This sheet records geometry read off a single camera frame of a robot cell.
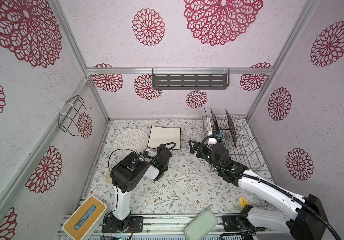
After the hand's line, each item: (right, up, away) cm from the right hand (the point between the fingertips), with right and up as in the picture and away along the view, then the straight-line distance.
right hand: (195, 141), depth 76 cm
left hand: (-17, -3, +21) cm, 27 cm away
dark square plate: (+15, +9, +14) cm, 22 cm away
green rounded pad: (+2, -41, -3) cm, 41 cm away
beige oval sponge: (-35, -13, -23) cm, 43 cm away
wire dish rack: (+41, -8, +27) cm, 49 cm away
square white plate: (-20, +3, +27) cm, 33 cm away
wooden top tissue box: (-55, -40, -6) cm, 68 cm away
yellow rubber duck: (+26, -33, +3) cm, 42 cm away
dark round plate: (+28, +8, +24) cm, 38 cm away
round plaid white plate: (-40, -1, +30) cm, 50 cm away
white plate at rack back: (+11, +9, +15) cm, 21 cm away
